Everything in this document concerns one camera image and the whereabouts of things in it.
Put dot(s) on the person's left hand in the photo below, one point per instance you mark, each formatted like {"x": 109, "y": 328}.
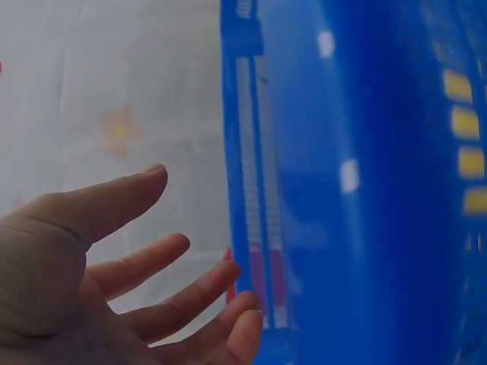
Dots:
{"x": 57, "y": 289}

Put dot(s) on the blue plastic basket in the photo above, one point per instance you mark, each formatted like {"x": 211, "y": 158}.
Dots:
{"x": 361, "y": 182}

